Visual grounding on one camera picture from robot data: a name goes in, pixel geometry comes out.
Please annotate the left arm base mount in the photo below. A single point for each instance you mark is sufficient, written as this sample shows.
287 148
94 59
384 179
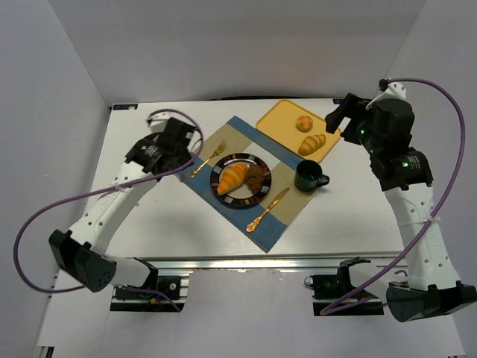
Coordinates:
167 295

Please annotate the dark green mug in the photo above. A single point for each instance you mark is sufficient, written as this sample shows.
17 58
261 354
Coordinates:
309 176

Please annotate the blue beige patchwork placemat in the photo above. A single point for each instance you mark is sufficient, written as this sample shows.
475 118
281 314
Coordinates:
264 219

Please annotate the striped bread roll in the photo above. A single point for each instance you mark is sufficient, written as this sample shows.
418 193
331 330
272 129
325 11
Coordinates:
311 144
231 178

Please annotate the small round bun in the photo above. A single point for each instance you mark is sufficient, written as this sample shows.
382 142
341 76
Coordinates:
304 123

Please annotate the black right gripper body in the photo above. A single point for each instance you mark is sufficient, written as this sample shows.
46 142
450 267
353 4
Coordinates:
350 121

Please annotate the yellow plastic tray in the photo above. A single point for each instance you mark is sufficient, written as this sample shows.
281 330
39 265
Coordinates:
279 123

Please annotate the gold ornate fork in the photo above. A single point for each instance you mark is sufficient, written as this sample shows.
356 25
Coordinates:
215 153

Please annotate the dark rimmed ceramic plate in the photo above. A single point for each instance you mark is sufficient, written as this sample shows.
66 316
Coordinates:
238 199

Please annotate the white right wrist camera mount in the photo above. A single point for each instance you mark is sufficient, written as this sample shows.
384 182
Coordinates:
388 89

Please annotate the aluminium table edge rail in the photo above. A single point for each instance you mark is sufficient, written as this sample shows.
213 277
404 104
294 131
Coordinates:
270 261

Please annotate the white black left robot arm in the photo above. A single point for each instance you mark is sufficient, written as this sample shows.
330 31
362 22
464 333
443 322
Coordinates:
81 251

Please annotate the gold ornate knife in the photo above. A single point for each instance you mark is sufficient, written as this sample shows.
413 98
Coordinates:
252 226

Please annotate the chocolate croissant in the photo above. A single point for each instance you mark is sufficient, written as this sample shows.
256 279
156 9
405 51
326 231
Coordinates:
254 178

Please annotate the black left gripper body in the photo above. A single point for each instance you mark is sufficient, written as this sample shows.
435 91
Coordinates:
178 160

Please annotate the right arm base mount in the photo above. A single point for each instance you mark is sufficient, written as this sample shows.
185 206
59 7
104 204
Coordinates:
327 288

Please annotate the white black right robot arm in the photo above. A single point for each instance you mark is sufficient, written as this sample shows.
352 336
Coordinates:
432 286

